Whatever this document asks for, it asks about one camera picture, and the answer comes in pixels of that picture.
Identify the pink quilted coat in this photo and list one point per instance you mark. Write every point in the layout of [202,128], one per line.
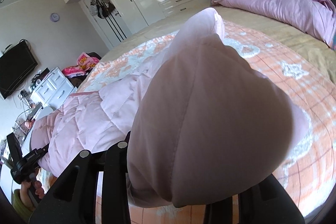
[203,125]

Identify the pink patterned clothes pile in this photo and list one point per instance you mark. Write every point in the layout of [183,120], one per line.
[85,63]

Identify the black wall television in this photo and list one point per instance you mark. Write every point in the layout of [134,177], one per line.
[16,65]

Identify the hanging bags on door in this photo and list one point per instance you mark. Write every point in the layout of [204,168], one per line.
[101,8]

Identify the orange plaid bear blanket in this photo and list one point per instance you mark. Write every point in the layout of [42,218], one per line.
[305,86]

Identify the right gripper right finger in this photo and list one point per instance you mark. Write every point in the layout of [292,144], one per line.
[266,202]

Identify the white drawer chest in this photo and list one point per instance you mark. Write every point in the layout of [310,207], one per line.
[53,90]

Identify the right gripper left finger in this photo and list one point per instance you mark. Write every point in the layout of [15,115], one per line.
[72,198]

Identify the round wall clock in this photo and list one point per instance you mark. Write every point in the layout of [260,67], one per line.
[54,17]

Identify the white rounded desk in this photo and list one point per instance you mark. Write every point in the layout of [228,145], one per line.
[8,185]

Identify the left hand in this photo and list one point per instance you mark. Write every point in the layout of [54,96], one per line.
[25,193]

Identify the white door with hooks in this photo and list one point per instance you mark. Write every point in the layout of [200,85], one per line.
[113,29]

